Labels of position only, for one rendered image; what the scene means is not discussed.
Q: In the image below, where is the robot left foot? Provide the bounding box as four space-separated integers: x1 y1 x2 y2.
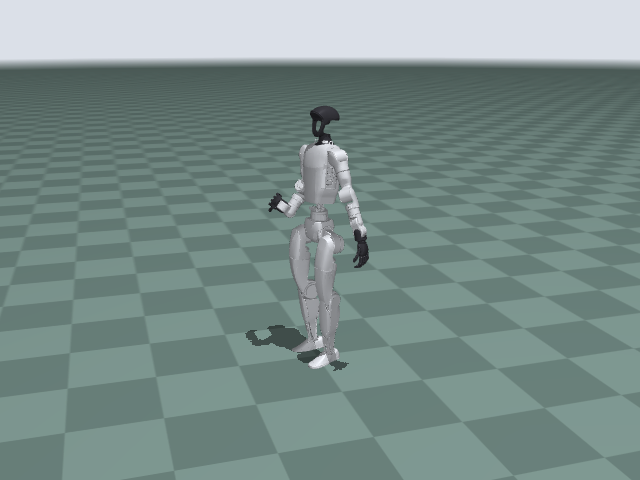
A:
308 348 340 369

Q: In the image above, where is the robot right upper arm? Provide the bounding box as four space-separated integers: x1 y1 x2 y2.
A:
295 145 308 195

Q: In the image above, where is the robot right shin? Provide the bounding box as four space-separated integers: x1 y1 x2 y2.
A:
298 288 319 342

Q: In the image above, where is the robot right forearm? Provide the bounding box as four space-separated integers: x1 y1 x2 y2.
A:
277 193 305 218

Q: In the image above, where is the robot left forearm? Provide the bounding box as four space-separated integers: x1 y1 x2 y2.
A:
345 187 367 237

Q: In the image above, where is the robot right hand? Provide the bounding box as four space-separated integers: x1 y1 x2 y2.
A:
268 193 289 213

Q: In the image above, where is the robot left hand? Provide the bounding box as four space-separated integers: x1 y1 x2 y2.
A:
353 229 369 268

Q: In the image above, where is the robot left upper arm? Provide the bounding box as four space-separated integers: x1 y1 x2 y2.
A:
327 148 353 203

